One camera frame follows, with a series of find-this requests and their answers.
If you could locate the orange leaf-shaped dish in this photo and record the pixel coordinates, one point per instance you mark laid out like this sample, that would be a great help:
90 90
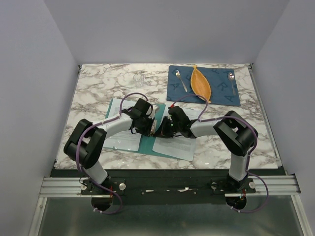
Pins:
200 85

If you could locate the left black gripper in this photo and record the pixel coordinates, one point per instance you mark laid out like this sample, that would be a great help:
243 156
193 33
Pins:
146 132

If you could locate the silver spoon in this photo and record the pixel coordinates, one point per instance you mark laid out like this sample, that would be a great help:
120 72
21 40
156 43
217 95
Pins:
231 78

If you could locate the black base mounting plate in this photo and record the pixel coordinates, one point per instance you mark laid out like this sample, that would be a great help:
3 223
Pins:
163 187

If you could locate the clear drinking glass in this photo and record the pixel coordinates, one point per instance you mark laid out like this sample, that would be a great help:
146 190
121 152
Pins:
139 79

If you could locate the blue placemat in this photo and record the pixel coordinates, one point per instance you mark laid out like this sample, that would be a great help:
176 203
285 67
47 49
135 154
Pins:
223 91

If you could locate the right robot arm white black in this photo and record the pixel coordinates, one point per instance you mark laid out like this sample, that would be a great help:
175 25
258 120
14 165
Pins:
239 137

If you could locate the teal green folder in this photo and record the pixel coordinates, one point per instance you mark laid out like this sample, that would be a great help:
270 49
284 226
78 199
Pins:
190 113

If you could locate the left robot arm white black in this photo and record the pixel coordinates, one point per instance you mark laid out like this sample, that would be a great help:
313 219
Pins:
85 143

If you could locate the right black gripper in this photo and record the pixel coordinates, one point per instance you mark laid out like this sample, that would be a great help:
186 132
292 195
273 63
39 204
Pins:
163 132

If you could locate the silver folder clip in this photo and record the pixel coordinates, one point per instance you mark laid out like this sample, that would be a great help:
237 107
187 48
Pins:
153 127

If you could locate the silver fork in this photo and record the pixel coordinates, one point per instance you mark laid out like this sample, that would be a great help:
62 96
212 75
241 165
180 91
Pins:
178 75

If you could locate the white printed paper files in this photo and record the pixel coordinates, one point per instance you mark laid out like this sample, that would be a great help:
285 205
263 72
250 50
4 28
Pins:
177 147

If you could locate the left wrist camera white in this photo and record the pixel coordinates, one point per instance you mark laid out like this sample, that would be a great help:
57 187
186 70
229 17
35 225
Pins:
154 109

